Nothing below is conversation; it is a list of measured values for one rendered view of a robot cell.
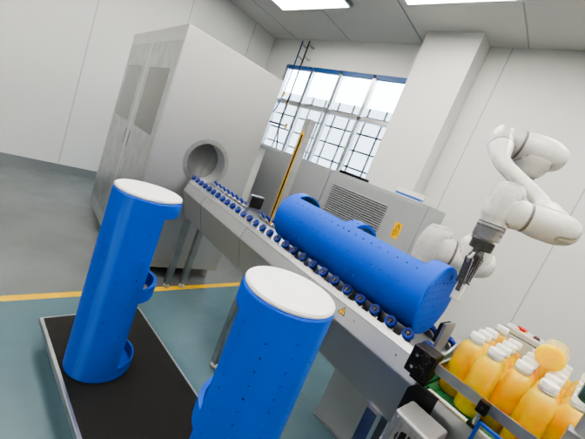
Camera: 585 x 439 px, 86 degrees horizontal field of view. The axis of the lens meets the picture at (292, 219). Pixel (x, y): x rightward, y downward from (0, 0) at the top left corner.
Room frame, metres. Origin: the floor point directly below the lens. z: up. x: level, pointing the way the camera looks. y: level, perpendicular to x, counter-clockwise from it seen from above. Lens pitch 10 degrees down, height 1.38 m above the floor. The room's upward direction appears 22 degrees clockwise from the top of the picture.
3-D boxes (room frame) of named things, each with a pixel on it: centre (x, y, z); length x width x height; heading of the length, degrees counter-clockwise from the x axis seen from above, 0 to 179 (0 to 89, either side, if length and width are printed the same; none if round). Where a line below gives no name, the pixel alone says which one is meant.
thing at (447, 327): (1.09, -0.66, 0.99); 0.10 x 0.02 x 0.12; 134
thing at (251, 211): (2.05, 0.27, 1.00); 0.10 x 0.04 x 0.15; 134
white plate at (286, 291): (0.87, -0.07, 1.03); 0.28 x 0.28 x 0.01
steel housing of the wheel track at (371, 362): (1.84, 0.07, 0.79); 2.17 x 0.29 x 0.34; 44
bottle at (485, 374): (0.84, -0.67, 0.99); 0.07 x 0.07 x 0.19
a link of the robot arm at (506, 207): (1.12, -0.66, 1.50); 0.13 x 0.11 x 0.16; 76
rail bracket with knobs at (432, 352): (0.92, -0.54, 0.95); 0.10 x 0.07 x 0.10; 134
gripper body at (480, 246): (1.12, -0.65, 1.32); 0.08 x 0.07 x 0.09; 134
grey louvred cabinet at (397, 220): (3.55, -0.35, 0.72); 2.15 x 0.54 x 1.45; 51
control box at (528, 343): (1.14, -1.01, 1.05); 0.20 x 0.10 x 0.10; 44
